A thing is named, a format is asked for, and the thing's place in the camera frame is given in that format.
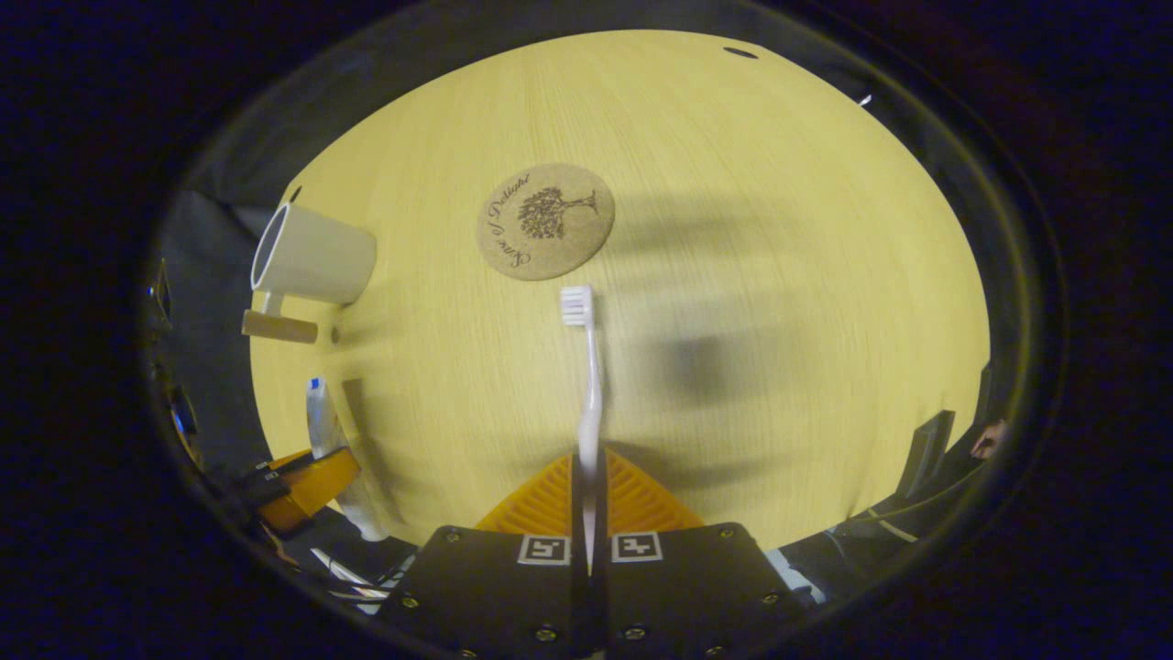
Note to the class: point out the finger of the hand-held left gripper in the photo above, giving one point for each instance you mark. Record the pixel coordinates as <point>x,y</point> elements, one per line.
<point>316,486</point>
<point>289,457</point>

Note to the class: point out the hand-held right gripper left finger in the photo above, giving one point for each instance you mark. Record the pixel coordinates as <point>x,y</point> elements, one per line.
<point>495,596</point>

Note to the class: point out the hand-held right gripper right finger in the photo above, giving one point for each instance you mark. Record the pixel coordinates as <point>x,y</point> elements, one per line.
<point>687,596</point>

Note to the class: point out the white and blue toothpaste tube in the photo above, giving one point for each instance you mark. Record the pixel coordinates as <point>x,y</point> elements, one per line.
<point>321,417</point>

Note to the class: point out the white toothbrush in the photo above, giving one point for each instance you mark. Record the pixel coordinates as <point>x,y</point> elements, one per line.
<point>590,385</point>

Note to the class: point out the round cork coaster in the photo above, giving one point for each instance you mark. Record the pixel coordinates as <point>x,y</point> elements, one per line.
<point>550,240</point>

